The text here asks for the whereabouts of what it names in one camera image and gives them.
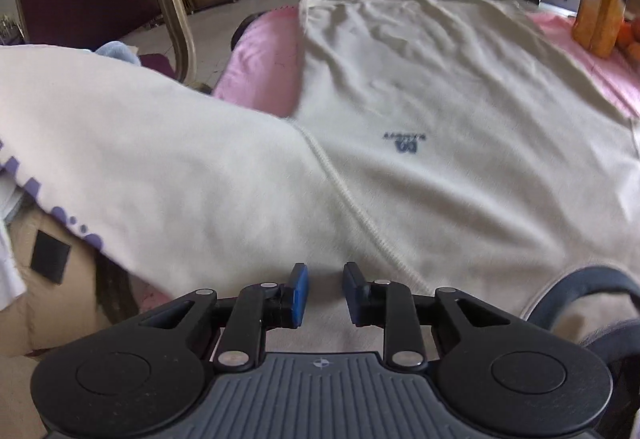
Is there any light blue cloth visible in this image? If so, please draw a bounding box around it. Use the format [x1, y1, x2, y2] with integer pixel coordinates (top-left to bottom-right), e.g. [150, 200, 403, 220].
[95, 40, 143, 67]

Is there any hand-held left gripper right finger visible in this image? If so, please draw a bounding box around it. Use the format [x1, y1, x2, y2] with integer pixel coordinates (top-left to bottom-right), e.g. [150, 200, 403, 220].
[342, 261, 521, 368]

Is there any pink table cloth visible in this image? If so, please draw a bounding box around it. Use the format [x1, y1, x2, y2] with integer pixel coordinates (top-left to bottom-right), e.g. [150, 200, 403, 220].
[212, 8, 640, 122]

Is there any cream sweatshirt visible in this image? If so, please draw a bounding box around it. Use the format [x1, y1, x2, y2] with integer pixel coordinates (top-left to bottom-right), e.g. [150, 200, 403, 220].
[0, 0, 640, 354]

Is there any white cloth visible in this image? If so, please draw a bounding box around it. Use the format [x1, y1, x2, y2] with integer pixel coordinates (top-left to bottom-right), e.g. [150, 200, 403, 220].
[0, 174, 28, 315]

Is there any dark curved chair back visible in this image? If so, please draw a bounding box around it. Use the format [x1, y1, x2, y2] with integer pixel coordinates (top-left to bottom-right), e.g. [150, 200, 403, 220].
[527, 265, 640, 370]

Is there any cardboard box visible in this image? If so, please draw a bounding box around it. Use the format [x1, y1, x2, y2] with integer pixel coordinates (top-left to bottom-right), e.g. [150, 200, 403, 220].
[0, 204, 131, 356]

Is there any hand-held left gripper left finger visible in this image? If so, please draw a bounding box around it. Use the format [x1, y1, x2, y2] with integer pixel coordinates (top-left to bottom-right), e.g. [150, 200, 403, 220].
[137, 262, 309, 368]

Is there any small orange fruit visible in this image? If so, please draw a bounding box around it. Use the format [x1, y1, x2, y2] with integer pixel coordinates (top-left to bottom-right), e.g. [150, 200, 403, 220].
[617, 19, 640, 65]

